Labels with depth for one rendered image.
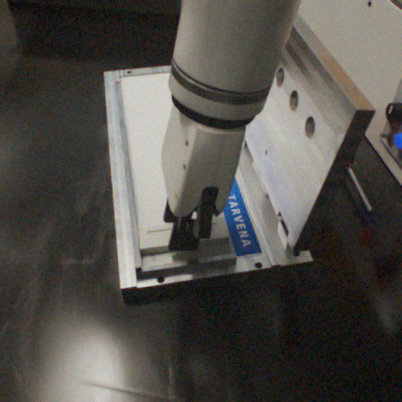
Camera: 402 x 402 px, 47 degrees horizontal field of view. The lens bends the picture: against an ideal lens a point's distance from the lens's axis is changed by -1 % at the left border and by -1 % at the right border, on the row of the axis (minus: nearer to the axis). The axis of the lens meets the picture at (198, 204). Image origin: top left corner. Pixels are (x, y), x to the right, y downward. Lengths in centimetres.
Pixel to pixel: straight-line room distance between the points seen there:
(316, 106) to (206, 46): 16
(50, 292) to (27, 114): 35
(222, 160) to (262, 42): 10
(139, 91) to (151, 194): 24
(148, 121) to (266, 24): 38
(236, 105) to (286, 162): 16
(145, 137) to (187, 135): 28
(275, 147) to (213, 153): 16
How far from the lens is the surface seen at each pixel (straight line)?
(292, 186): 49
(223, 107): 36
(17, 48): 100
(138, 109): 72
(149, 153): 63
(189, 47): 36
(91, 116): 76
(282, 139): 54
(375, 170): 68
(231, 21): 34
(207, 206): 41
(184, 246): 48
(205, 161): 38
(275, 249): 52
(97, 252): 55
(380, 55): 68
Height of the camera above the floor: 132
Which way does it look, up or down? 45 degrees down
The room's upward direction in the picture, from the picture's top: straight up
